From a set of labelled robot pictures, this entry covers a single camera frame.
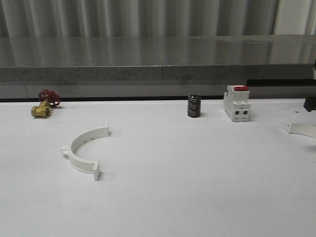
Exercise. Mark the white circuit breaker red switch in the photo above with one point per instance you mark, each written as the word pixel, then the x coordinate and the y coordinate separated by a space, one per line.
pixel 236 103

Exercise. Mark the brass valve red handwheel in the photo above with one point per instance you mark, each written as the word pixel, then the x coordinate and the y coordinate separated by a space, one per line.
pixel 48 99

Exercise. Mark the white curved pipe piece right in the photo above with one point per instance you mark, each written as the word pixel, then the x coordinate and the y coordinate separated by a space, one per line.
pixel 301 129

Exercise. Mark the black cylindrical capacitor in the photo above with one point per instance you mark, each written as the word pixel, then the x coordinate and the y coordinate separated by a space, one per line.
pixel 194 105

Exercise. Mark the grey stone ledge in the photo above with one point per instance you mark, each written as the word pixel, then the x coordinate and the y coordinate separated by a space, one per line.
pixel 214 60

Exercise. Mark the white curved pipe clamp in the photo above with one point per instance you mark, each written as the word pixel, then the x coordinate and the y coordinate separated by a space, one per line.
pixel 80 164

